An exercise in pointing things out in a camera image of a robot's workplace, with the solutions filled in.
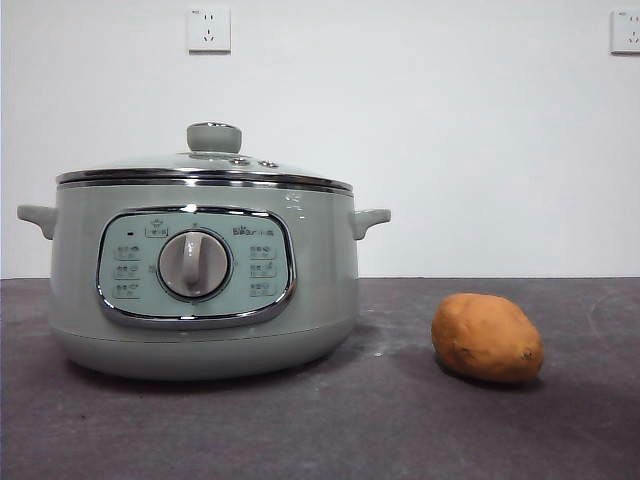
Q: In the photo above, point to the glass lid with green knob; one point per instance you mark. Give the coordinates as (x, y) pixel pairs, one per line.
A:
(214, 137)

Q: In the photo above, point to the brown potato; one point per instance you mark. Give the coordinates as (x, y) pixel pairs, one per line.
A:
(485, 340)

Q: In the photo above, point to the green electric cooking pot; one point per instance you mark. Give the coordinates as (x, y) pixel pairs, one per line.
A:
(310, 280)

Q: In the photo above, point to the white wall socket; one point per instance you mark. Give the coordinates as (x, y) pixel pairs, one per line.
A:
(626, 32)
(210, 30)

